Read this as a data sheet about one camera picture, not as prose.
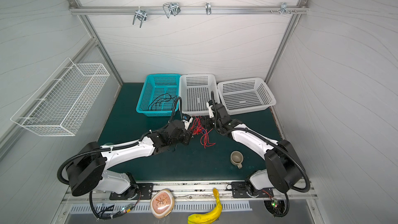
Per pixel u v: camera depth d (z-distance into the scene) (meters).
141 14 0.80
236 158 0.83
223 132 0.62
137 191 0.67
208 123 0.76
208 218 0.62
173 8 0.76
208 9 0.78
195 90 1.15
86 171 0.42
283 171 0.42
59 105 0.68
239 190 0.73
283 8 0.77
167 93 1.15
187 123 0.75
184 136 0.73
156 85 1.18
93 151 0.44
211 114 0.76
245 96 1.04
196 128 0.89
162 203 0.68
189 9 0.78
